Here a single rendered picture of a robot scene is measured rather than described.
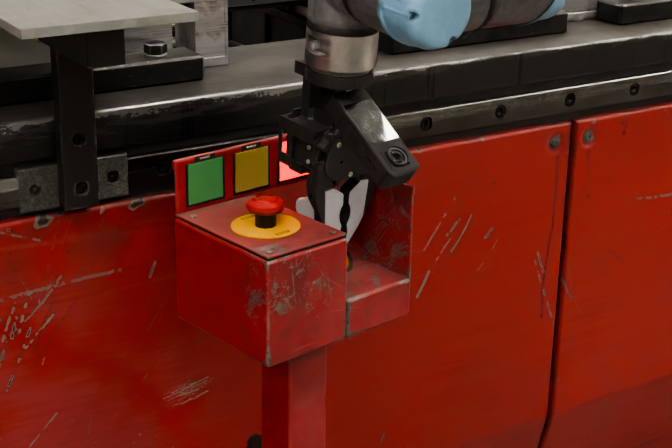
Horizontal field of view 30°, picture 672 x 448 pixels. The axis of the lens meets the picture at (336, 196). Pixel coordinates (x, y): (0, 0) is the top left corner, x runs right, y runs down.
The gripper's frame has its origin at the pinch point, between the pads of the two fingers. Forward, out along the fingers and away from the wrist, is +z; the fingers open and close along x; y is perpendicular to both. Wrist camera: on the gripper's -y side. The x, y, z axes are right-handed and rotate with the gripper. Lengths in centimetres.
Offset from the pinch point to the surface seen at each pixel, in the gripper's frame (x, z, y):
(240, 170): 6.7, -7.3, 9.4
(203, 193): 11.6, -5.7, 9.3
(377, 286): -0.4, 2.2, -6.0
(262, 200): 10.3, -7.7, 1.0
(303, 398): 5.9, 15.7, -2.5
